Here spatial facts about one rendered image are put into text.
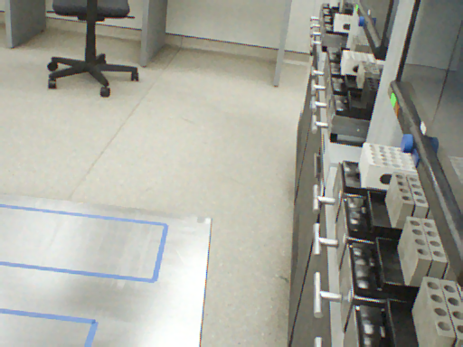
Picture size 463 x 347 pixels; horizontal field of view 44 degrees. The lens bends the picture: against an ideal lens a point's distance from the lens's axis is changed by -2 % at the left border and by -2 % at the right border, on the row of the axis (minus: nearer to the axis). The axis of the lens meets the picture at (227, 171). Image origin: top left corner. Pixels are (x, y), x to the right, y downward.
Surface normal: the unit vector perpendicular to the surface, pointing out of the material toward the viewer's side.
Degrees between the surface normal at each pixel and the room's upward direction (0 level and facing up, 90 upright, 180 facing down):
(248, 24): 90
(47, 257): 0
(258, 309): 0
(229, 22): 90
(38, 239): 0
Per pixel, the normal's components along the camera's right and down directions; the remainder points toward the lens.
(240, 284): 0.11, -0.88
